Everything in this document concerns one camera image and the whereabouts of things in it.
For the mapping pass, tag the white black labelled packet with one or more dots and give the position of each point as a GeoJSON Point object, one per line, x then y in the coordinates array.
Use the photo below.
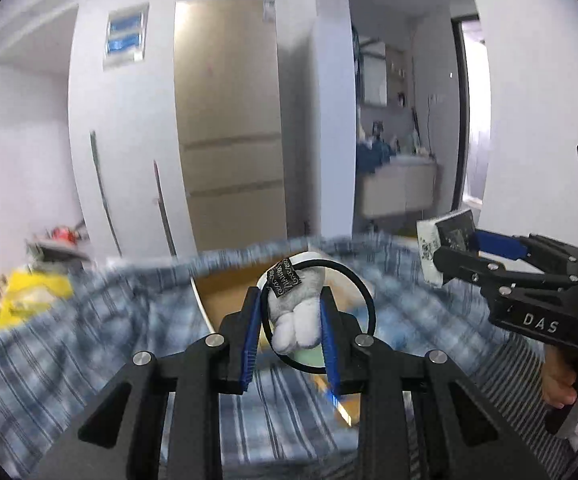
{"type": "Point", "coordinates": [429, 245]}

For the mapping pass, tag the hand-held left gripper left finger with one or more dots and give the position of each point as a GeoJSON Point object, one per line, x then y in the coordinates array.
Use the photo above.
{"type": "Point", "coordinates": [249, 340]}

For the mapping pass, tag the grey electrical panel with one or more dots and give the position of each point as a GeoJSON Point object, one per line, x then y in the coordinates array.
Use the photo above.
{"type": "Point", "coordinates": [126, 35]}

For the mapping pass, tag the yellow plastic bag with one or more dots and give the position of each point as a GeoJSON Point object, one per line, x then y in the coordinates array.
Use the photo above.
{"type": "Point", "coordinates": [34, 295]}

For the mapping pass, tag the white vanity cabinet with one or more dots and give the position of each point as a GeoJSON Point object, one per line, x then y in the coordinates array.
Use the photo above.
{"type": "Point", "coordinates": [399, 185]}

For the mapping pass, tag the blue plaid cloth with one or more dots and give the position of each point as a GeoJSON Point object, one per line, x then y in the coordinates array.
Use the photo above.
{"type": "Point", "coordinates": [94, 335]}

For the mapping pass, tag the person's right hand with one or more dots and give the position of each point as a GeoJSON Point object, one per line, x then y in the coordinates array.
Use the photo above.
{"type": "Point", "coordinates": [559, 385]}

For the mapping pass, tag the white cardboard box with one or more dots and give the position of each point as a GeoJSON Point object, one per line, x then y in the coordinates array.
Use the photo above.
{"type": "Point", "coordinates": [224, 295]}

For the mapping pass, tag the mirror cabinet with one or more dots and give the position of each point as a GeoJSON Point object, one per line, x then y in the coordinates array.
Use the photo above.
{"type": "Point", "coordinates": [375, 72]}

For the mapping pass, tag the dark blue towel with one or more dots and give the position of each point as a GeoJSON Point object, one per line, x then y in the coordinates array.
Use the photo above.
{"type": "Point", "coordinates": [371, 157]}

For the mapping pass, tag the red snack packets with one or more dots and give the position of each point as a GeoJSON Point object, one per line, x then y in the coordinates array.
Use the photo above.
{"type": "Point", "coordinates": [63, 233]}

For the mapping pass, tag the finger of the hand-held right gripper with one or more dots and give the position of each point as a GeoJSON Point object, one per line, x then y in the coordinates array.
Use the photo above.
{"type": "Point", "coordinates": [469, 267]}
{"type": "Point", "coordinates": [499, 244]}

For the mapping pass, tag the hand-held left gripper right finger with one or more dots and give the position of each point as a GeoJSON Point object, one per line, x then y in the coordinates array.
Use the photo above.
{"type": "Point", "coordinates": [330, 350]}

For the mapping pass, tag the gold refrigerator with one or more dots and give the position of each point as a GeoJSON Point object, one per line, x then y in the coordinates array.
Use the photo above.
{"type": "Point", "coordinates": [229, 110]}

